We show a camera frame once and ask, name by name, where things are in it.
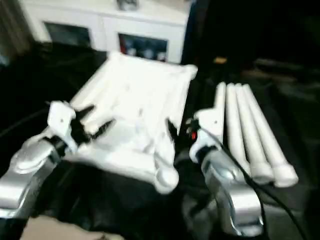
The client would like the black work mat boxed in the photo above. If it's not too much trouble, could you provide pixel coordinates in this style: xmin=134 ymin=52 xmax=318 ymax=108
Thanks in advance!
xmin=0 ymin=41 xmax=320 ymax=240

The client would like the white plastic table leg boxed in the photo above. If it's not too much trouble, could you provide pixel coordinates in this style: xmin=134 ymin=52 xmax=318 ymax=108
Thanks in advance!
xmin=213 ymin=81 xmax=227 ymax=137
xmin=242 ymin=83 xmax=299 ymax=188
xmin=225 ymin=83 xmax=251 ymax=176
xmin=235 ymin=83 xmax=274 ymax=185

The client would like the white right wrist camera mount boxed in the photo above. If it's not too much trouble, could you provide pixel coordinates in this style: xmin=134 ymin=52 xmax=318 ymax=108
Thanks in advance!
xmin=189 ymin=107 xmax=226 ymax=163

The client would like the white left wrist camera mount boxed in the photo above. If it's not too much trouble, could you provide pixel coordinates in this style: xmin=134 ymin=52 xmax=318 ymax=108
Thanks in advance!
xmin=47 ymin=100 xmax=77 ymax=153

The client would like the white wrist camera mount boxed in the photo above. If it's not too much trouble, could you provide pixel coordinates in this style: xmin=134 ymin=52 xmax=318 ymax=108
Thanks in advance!
xmin=47 ymin=100 xmax=77 ymax=153
xmin=189 ymin=107 xmax=226 ymax=163

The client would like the grey brown curtain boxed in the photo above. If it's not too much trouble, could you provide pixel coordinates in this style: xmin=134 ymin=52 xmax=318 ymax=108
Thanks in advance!
xmin=0 ymin=0 xmax=33 ymax=66

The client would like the white plastic table top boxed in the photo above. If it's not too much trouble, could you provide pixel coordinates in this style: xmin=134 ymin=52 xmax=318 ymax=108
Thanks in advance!
xmin=62 ymin=51 xmax=200 ymax=195

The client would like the black flat panel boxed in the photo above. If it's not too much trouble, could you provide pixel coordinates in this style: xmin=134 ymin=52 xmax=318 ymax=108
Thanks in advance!
xmin=254 ymin=57 xmax=320 ymax=73

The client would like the dark metallic object on cabinet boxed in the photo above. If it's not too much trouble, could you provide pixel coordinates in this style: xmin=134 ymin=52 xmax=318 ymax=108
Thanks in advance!
xmin=117 ymin=0 xmax=138 ymax=11

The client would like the white cabinet with glass doors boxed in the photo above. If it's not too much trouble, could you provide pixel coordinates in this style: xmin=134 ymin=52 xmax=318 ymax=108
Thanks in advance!
xmin=22 ymin=0 xmax=191 ymax=65

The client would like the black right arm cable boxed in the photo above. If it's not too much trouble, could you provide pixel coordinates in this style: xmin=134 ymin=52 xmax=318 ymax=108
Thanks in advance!
xmin=199 ymin=127 xmax=308 ymax=240

